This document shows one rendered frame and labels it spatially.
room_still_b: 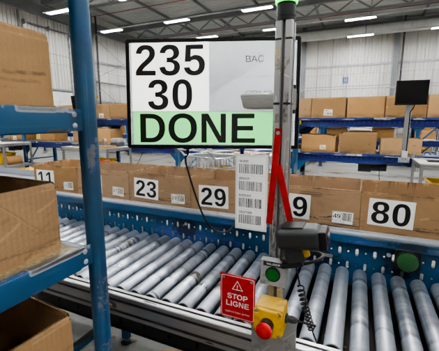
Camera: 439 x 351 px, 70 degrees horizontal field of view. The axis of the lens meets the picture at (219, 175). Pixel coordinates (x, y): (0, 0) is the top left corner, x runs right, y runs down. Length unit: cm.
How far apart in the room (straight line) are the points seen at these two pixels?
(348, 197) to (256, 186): 65
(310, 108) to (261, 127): 506
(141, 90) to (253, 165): 38
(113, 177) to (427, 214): 151
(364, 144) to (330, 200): 427
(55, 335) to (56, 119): 31
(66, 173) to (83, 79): 167
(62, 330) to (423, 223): 123
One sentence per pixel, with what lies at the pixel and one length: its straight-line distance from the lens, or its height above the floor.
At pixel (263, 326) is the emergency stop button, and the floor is 86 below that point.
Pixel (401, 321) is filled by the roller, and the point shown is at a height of 74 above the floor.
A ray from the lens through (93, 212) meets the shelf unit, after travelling 50.
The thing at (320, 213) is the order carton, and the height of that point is 94.
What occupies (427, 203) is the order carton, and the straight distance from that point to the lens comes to 139.
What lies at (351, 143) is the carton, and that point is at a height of 95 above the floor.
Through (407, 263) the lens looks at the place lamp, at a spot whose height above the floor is 81.
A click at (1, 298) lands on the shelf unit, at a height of 113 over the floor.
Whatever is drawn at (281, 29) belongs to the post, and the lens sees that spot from 79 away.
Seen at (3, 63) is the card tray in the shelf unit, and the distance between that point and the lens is 46.
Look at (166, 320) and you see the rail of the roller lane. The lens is 109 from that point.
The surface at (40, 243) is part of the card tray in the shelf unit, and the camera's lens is 51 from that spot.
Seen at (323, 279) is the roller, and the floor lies 75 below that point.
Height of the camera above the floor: 133
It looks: 10 degrees down
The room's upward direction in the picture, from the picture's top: straight up
